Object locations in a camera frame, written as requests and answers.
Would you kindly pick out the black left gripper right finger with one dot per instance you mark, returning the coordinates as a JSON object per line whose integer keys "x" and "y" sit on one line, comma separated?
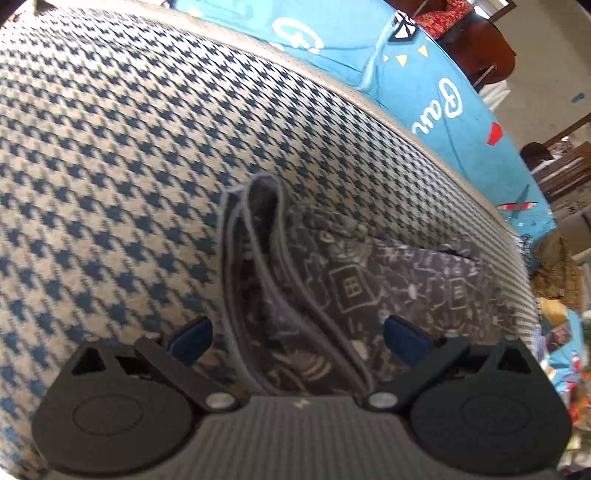
{"x": 430, "y": 360}

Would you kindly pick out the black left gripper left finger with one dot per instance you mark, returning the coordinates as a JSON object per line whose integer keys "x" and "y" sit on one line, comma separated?
{"x": 170, "y": 360}

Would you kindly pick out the grey patterned fleece garment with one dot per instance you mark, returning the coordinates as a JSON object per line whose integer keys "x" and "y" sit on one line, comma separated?
{"x": 305, "y": 293}

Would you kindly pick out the yellow cushion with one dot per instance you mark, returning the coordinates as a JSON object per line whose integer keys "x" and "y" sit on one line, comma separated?
{"x": 553, "y": 310}

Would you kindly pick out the houndstooth sofa cushion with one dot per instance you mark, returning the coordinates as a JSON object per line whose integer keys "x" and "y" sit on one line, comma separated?
{"x": 119, "y": 133}

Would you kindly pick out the white tablecloth table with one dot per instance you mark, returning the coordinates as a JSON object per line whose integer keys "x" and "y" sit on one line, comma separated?
{"x": 494, "y": 94}

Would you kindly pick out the dark wooden chair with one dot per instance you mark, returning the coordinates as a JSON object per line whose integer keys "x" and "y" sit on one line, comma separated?
{"x": 480, "y": 50}

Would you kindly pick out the blue cartoon print pillow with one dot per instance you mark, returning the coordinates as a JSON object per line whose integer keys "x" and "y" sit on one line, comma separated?
{"x": 389, "y": 58}

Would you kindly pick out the red floral cloth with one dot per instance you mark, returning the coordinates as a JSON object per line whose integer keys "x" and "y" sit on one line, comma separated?
{"x": 436, "y": 18}

